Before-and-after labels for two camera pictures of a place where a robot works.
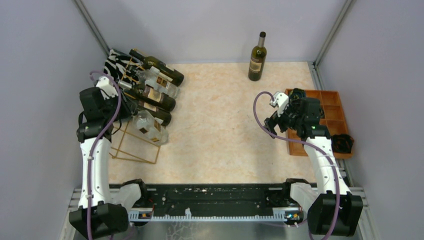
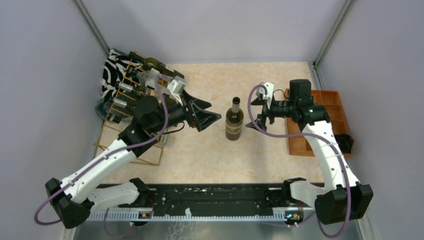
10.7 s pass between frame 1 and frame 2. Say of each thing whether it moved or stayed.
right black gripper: moved
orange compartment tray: stayed
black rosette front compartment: stayed
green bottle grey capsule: moved
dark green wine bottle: stayed
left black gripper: moved
